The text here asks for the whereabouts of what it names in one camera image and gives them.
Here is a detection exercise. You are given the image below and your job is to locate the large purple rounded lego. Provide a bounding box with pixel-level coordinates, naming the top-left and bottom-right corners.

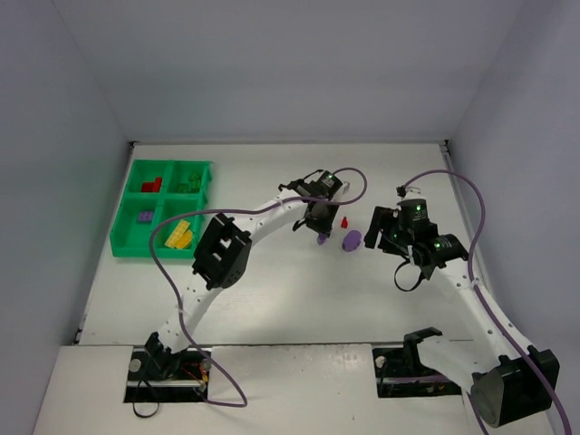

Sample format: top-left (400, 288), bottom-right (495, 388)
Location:
top-left (342, 230), bottom-right (363, 253)

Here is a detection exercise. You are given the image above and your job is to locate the yellow curved lego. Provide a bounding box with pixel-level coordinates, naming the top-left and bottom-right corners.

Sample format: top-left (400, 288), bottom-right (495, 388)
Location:
top-left (175, 229), bottom-right (193, 250)

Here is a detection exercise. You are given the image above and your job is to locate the long yellow lego plate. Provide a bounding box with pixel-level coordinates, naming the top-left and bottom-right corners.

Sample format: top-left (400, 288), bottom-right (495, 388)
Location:
top-left (164, 219), bottom-right (190, 248)

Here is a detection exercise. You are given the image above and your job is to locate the red lego block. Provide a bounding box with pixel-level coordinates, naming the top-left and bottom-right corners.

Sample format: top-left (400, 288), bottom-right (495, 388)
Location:
top-left (152, 177), bottom-right (162, 193)

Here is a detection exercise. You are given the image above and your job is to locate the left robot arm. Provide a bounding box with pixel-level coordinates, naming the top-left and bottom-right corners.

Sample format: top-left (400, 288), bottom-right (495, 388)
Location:
top-left (145, 170), bottom-right (350, 376)

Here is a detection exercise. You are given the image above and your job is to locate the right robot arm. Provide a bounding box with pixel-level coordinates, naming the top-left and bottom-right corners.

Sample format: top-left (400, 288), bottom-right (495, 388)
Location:
top-left (364, 197), bottom-right (559, 428)

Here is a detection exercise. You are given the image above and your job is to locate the green four-compartment bin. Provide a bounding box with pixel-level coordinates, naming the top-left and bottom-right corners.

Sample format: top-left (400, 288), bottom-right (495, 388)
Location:
top-left (110, 159), bottom-right (212, 258)

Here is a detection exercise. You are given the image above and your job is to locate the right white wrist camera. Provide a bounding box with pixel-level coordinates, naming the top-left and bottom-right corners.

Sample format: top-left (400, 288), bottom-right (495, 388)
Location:
top-left (396, 186), bottom-right (425, 201)

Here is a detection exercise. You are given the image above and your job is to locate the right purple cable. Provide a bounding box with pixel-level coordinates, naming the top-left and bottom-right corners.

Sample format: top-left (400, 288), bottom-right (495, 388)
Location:
top-left (405, 169), bottom-right (573, 435)

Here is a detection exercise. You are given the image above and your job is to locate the purple cable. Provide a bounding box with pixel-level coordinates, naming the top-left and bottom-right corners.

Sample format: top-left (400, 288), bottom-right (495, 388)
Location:
top-left (148, 167), bottom-right (368, 408)
top-left (405, 169), bottom-right (573, 435)

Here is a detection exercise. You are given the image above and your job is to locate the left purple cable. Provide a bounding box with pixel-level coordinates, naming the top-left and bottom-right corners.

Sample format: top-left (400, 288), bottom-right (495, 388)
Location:
top-left (148, 167), bottom-right (368, 408)

